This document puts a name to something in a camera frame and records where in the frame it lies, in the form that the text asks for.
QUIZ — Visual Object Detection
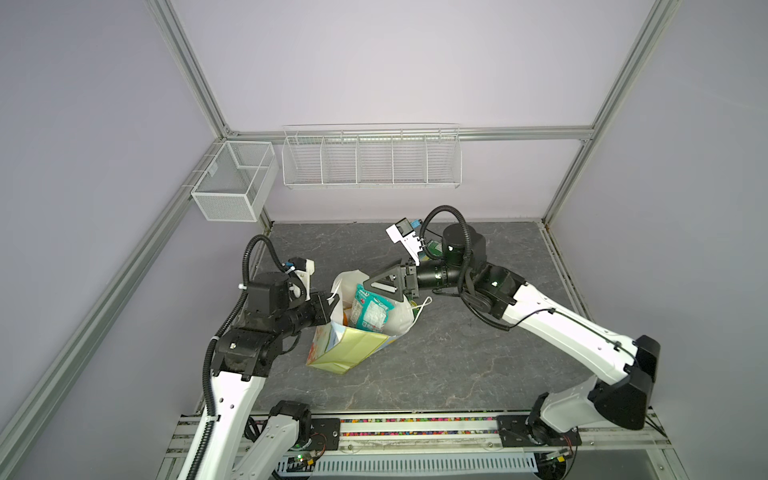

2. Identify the teal Fox's candy packet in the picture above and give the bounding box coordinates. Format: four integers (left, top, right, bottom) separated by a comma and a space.
347, 284, 395, 332

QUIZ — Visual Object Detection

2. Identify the white and green paper bag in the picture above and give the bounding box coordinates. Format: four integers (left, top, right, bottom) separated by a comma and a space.
306, 270, 432, 375

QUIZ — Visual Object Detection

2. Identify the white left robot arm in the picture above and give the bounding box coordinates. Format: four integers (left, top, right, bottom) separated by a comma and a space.
180, 234, 340, 479

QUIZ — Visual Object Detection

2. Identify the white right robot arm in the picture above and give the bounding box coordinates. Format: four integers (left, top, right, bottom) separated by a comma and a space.
364, 205, 661, 445

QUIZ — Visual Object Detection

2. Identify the small white mesh basket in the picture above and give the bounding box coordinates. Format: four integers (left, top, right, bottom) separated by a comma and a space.
192, 141, 279, 223

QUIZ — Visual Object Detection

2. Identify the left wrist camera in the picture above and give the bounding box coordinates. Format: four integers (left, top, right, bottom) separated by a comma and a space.
285, 257, 315, 300

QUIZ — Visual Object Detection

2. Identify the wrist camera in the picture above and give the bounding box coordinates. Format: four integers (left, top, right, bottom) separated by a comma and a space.
285, 257, 315, 300
385, 218, 424, 266

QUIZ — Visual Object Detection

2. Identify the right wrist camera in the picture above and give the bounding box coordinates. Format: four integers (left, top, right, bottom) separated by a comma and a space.
385, 218, 424, 266

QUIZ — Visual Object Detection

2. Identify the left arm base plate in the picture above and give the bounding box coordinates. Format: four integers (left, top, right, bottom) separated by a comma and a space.
289, 417, 341, 451

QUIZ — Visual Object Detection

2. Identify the long white wire shelf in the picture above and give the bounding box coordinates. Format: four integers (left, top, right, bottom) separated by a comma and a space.
282, 123, 463, 189

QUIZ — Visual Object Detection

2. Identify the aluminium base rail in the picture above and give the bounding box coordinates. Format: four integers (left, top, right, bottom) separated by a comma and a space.
164, 409, 673, 458

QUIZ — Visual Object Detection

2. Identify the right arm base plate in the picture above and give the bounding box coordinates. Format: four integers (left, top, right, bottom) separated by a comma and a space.
496, 414, 582, 448

